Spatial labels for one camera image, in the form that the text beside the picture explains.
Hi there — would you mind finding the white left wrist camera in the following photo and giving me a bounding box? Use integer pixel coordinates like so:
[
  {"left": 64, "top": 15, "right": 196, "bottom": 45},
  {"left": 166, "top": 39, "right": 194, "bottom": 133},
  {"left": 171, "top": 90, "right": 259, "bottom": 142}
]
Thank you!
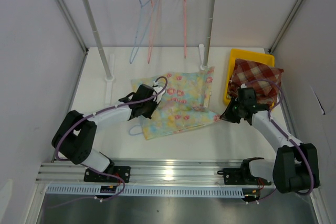
[{"left": 152, "top": 83, "right": 165, "bottom": 104}]

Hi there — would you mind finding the red plaid skirt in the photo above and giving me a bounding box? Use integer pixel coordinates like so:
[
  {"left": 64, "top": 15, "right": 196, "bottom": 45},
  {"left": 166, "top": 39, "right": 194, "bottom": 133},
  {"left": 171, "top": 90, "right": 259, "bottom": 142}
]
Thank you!
[{"left": 228, "top": 59, "right": 284, "bottom": 106}]

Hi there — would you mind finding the blue wire hanger behind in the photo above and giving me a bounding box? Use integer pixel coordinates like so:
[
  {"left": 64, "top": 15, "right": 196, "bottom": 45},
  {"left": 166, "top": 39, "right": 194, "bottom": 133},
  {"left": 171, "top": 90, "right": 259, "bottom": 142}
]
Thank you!
[{"left": 129, "top": 0, "right": 161, "bottom": 64}]

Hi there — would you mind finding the pink wire hanger middle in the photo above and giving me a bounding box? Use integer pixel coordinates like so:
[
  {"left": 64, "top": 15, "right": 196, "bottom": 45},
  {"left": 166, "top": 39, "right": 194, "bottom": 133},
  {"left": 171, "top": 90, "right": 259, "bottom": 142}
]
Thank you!
[{"left": 147, "top": 0, "right": 161, "bottom": 64}]

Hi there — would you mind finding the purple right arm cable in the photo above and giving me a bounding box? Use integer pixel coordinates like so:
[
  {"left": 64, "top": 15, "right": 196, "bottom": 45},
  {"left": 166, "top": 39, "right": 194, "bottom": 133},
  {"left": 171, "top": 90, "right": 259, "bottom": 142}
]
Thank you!
[{"left": 241, "top": 79, "right": 314, "bottom": 205}]

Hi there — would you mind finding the white slotted cable duct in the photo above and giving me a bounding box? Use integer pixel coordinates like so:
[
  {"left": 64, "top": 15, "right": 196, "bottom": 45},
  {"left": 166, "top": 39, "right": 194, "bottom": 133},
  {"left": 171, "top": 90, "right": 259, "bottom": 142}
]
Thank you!
[{"left": 46, "top": 184, "right": 245, "bottom": 198}]

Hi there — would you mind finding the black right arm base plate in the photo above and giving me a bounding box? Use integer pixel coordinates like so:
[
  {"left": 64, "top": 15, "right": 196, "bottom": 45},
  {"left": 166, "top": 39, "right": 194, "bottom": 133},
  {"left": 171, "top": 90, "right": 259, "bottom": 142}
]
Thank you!
[{"left": 217, "top": 168, "right": 271, "bottom": 186}]

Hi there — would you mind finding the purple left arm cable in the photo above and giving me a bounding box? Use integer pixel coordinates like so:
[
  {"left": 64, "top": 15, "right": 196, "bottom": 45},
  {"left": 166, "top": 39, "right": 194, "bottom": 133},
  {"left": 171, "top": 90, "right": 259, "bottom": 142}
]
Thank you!
[{"left": 49, "top": 76, "right": 169, "bottom": 209}]

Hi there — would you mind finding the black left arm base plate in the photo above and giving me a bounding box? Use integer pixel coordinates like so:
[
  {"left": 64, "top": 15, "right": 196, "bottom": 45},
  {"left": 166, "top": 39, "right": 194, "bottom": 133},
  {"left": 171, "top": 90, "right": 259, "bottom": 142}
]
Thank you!
[{"left": 83, "top": 165, "right": 131, "bottom": 183}]

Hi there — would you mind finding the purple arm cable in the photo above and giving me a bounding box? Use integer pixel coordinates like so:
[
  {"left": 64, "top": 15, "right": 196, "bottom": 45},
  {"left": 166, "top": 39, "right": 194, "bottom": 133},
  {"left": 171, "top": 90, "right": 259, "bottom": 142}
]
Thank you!
[
  {"left": 49, "top": 76, "right": 169, "bottom": 209},
  {"left": 241, "top": 79, "right": 314, "bottom": 205}
]

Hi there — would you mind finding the yellow plastic bin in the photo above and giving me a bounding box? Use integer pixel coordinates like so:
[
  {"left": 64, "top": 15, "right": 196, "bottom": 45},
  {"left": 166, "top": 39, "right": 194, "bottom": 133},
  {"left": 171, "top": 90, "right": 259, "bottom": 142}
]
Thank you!
[{"left": 223, "top": 48, "right": 275, "bottom": 105}]

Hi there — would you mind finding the floral pastel skirt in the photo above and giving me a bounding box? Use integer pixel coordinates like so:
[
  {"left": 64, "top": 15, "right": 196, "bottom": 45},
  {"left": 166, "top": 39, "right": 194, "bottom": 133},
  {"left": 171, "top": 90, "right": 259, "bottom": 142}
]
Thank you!
[{"left": 140, "top": 67, "right": 220, "bottom": 140}]

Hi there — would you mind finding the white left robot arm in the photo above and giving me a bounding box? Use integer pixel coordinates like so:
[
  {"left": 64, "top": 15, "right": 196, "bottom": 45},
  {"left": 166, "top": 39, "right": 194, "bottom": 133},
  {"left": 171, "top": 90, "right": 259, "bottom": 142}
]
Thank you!
[{"left": 51, "top": 83, "right": 166, "bottom": 182}]

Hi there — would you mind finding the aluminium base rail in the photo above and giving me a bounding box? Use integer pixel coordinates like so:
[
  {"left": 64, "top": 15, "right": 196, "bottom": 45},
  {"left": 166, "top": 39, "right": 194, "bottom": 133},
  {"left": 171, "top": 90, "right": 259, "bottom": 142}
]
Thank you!
[{"left": 35, "top": 158, "right": 242, "bottom": 187}]

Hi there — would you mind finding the pink wire hanger right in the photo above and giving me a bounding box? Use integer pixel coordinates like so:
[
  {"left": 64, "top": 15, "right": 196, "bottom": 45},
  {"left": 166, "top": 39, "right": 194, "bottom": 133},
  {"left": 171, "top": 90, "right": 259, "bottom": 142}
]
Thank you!
[{"left": 183, "top": 0, "right": 187, "bottom": 59}]

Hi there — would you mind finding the blue wire hanger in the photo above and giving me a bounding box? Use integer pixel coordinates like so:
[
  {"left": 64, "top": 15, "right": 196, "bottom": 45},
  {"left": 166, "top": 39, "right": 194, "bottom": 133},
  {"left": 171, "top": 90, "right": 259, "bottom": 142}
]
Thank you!
[
  {"left": 128, "top": 124, "right": 143, "bottom": 136},
  {"left": 129, "top": 0, "right": 161, "bottom": 64}
]

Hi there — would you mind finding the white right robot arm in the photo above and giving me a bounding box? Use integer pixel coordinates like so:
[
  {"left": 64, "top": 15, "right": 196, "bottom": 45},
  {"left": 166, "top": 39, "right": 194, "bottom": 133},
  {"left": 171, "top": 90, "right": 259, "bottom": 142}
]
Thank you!
[{"left": 220, "top": 87, "right": 320, "bottom": 195}]

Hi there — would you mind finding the pink wire hanger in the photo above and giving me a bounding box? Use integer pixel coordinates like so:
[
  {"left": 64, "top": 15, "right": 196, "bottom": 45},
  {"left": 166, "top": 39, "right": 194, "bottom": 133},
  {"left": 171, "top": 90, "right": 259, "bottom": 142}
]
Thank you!
[
  {"left": 183, "top": 0, "right": 187, "bottom": 59},
  {"left": 147, "top": 0, "right": 161, "bottom": 64}
]

